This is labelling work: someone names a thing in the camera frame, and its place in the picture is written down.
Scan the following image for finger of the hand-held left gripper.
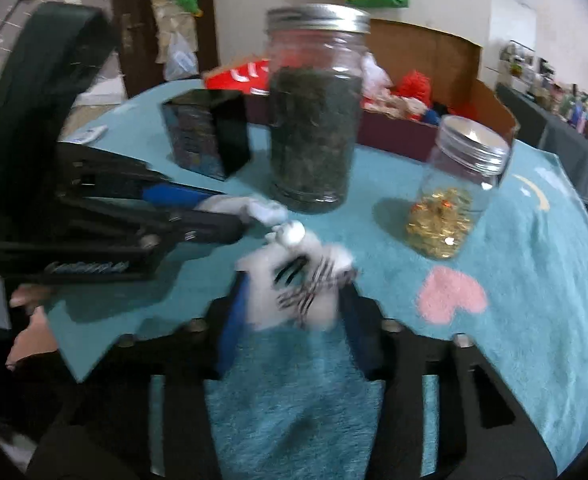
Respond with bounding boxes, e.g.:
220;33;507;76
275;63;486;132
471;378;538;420
56;142;225;211
4;200;247;261

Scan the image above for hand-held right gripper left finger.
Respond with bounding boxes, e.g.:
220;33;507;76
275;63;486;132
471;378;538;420
26;280;249;480

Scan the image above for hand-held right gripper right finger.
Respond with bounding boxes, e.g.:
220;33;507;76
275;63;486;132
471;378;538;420
339;287;560;480

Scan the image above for white fabric piece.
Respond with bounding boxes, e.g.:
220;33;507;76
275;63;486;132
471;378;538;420
194;195;289;226

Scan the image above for white plush toy checked bow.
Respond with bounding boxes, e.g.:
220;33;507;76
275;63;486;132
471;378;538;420
236;220;362;332

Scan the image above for brown cardboard box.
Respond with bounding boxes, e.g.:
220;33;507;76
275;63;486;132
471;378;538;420
204;19;520;163

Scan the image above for person's left hand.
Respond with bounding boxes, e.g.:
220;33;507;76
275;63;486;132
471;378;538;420
0;240;62;368

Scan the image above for dark printed box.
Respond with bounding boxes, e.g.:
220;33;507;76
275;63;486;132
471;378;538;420
161;88;252;182

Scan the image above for large glass jar dark leaves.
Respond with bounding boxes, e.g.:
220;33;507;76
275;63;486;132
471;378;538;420
265;4;372;214

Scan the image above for clear plastic bag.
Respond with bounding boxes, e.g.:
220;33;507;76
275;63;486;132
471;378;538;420
164;32;199;81

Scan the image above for small glass jar gold pieces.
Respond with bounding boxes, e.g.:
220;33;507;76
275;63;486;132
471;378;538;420
405;115;512;261

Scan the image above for side table with grey cloth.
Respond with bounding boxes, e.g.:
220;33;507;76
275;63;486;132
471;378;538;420
496;82;588;221

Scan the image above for group of cosmetic bottles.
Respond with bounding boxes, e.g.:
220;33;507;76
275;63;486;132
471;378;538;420
499;40;588;148

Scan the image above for metal door handle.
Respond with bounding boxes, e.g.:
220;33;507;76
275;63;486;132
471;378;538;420
121;12;142;53

